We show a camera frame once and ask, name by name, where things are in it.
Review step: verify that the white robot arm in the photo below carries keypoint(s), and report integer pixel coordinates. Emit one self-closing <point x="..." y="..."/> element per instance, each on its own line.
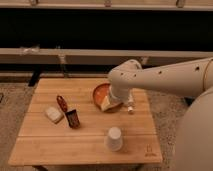
<point x="189" y="79"/>

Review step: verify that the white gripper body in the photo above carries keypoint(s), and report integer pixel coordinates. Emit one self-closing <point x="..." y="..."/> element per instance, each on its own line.
<point x="120" y="96"/>

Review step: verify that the dark red spoon-shaped object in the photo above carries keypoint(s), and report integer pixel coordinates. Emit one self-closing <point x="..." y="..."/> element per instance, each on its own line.
<point x="62" y="103"/>

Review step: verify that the grey horizontal rail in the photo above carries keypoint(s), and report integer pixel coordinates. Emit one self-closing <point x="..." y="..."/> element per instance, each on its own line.
<point x="93" y="57"/>

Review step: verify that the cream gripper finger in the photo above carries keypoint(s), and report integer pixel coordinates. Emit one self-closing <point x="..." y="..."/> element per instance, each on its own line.
<point x="109" y="103"/>

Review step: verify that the orange bowl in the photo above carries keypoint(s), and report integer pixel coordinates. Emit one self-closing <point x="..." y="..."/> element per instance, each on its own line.
<point x="99" y="93"/>

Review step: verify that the white eraser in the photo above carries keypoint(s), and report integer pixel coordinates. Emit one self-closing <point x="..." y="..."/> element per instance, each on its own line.
<point x="53" y="114"/>

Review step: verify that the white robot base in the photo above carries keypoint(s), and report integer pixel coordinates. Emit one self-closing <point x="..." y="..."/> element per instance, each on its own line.
<point x="194" y="143"/>

